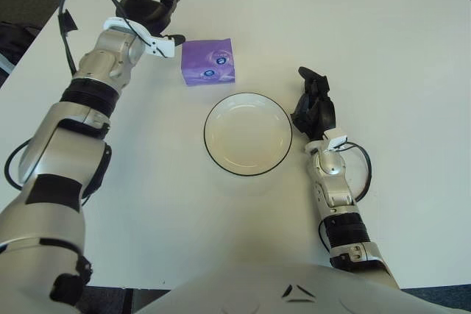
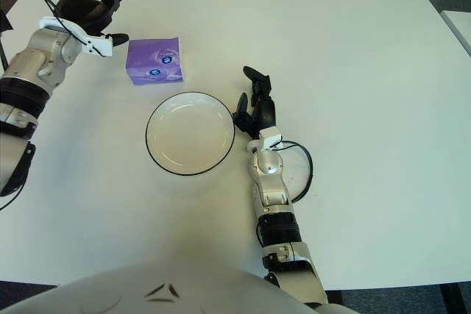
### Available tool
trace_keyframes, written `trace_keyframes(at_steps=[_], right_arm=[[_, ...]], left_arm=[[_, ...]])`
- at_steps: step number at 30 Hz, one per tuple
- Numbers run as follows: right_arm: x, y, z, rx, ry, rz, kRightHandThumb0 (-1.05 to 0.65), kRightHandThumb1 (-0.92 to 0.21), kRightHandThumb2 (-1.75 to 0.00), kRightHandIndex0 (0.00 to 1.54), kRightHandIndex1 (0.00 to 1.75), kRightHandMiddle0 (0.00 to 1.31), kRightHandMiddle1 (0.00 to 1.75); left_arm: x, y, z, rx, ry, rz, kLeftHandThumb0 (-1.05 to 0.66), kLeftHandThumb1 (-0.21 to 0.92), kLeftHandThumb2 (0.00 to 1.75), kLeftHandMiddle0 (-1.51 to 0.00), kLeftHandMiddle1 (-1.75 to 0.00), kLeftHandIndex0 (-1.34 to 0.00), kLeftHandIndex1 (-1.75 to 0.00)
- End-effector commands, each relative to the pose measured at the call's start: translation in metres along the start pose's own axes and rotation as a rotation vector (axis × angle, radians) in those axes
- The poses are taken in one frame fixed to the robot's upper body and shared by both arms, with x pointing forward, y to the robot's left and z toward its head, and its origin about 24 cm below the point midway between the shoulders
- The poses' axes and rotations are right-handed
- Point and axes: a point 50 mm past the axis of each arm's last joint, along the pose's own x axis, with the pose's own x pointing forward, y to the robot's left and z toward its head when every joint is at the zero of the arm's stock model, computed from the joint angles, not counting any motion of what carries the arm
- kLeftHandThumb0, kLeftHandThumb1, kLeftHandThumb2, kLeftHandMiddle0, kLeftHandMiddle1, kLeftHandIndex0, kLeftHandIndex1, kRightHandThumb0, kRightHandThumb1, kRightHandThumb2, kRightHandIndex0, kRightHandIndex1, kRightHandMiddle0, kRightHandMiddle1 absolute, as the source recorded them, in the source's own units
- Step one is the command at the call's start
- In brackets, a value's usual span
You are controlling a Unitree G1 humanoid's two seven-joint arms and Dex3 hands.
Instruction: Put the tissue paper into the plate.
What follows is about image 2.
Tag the purple tissue paper pack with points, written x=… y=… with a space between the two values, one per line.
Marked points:
x=151 y=56

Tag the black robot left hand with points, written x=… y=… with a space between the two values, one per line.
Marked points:
x=84 y=9

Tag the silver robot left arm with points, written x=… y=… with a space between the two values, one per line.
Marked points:
x=33 y=60

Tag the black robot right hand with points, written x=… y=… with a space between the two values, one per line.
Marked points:
x=265 y=111

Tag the white plate with black rim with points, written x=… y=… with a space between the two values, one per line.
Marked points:
x=189 y=134

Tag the silver robot torso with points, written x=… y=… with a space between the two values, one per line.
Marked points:
x=147 y=288

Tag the grey side table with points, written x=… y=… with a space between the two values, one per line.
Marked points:
x=460 y=27

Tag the black table leg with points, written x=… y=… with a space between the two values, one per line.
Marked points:
x=449 y=301

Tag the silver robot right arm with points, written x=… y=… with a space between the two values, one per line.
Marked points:
x=268 y=163

